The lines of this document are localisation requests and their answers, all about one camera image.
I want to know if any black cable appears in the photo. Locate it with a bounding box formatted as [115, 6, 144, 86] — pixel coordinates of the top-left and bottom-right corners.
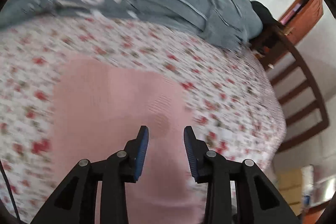
[0, 159, 21, 222]

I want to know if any black garment on footboard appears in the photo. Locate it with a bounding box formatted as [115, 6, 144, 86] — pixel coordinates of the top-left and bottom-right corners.
[251, 1, 281, 31]

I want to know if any orange wooden door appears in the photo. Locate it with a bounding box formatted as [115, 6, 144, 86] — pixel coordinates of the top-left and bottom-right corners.
[278, 0, 323, 45]

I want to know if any floral bed sheet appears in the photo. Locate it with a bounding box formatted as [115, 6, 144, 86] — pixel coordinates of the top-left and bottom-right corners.
[1, 16, 286, 223]

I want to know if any pink knitted sweater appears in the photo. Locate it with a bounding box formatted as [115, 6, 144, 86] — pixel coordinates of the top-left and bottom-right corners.
[51, 54, 203, 223]

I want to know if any yellow cardboard box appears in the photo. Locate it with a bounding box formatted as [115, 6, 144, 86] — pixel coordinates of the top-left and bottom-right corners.
[276, 168, 303, 215]

